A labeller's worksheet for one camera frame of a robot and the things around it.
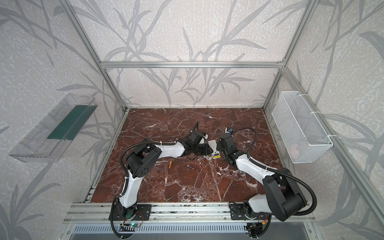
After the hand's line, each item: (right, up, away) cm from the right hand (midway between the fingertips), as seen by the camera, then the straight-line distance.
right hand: (222, 136), depth 91 cm
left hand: (-5, -8, +2) cm, 10 cm away
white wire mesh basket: (+30, +3, -29) cm, 42 cm away
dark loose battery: (-20, -18, -2) cm, 27 cm away
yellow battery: (-3, -13, +2) cm, 14 cm away
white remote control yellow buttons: (-4, -12, +3) cm, 13 cm away
